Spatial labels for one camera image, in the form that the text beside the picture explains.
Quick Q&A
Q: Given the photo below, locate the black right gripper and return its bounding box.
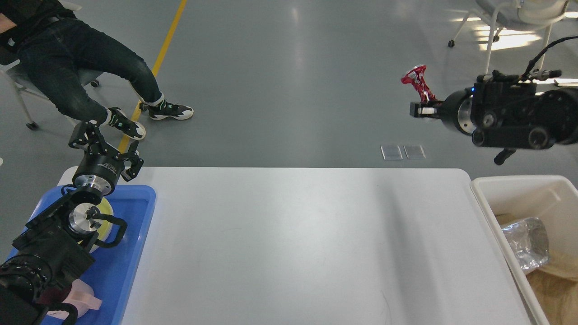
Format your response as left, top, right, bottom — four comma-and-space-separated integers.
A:
410, 90, 475, 136

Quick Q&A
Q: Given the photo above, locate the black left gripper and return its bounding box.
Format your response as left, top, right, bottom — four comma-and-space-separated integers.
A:
68, 121, 144, 189

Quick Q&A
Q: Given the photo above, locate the crushed red can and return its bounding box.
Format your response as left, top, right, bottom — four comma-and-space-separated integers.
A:
400, 64, 438, 102

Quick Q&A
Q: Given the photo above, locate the yellow plastic plate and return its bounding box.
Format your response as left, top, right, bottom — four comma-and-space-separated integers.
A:
96, 198, 114, 242

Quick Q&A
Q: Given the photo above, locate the pink mug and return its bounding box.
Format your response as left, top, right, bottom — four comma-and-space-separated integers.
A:
41, 279, 103, 318

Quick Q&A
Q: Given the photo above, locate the aluminium foil tray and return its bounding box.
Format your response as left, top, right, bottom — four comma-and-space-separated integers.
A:
501, 217, 550, 275

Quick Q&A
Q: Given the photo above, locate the brown paper bag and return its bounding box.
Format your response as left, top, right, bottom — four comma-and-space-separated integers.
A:
526, 250, 578, 325

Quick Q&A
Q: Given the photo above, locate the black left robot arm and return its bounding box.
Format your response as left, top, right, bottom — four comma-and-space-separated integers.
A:
0, 122, 143, 325

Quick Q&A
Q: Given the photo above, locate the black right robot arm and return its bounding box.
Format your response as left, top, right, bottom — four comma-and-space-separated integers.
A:
401, 37, 578, 165

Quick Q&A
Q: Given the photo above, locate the black white sneaker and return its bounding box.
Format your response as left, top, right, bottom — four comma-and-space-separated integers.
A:
106, 107, 146, 140
147, 100, 194, 120

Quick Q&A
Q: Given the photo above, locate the chair caster leg left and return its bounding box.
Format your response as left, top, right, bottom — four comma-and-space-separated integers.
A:
0, 59, 101, 131

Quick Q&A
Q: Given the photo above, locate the blue plastic tray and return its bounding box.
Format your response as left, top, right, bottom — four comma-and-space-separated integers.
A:
7, 184, 157, 325

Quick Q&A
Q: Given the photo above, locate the seated person in black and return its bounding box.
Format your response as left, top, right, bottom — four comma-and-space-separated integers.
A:
0, 0, 163, 122

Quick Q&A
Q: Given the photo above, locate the white office chair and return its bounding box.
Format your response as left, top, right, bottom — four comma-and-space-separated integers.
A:
447, 0, 570, 72

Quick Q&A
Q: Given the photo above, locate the white plastic bin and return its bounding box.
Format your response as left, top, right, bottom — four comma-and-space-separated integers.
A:
471, 175, 578, 325

